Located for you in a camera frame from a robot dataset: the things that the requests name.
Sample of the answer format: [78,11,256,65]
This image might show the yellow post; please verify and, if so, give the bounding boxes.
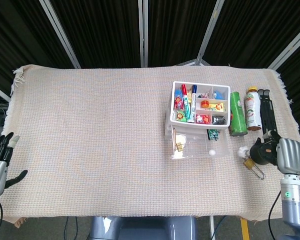
[240,217,249,240]

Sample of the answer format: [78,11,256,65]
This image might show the white plastic wrap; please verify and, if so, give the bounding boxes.
[238,146,250,158]

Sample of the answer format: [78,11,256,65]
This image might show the white paper sheet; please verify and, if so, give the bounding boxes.
[175,134,187,146]

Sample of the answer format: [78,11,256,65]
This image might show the black kettle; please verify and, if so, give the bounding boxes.
[249,136,278,166]

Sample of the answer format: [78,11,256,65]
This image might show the clear plastic drawer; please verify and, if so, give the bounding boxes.
[170,126,229,160]

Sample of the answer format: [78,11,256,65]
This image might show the green cartoon card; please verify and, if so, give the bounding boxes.
[175,110,187,122]

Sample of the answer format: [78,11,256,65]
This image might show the wooden stick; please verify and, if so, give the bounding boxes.
[172,127,178,152]

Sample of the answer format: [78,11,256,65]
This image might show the white table leg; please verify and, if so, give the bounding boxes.
[209,216,216,238]

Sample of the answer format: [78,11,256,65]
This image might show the blue cap white marker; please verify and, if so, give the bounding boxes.
[191,84,198,123]

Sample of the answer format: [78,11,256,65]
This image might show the small green packet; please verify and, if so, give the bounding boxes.
[206,128,220,141]

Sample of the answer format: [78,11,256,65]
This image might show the white plastic drawer organizer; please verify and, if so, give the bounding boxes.
[164,80,232,141]

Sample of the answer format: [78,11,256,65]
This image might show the green chips can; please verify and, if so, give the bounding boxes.
[228,91,248,137]

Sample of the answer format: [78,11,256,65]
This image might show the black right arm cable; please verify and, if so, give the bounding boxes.
[268,191,282,240]

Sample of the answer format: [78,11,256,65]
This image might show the yellow snack packet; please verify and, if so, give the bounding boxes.
[209,102,226,112]

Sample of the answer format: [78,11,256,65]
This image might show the black folding stand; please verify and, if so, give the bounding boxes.
[257,89,278,136]

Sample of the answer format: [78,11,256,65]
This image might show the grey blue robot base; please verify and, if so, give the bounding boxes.
[89,216,198,240]

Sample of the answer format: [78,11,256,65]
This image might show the beige woven tablecloth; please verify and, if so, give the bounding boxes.
[2,64,300,225]

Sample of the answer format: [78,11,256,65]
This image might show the yellow keychain with clip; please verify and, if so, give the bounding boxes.
[243,157,266,180]

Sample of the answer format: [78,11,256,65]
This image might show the red sticker packet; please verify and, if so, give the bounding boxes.
[196,114,212,124]

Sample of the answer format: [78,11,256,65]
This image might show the yellow cap drink bottle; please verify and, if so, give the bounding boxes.
[244,86,262,132]

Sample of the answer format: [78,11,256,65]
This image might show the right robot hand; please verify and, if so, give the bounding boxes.
[262,129,300,176]

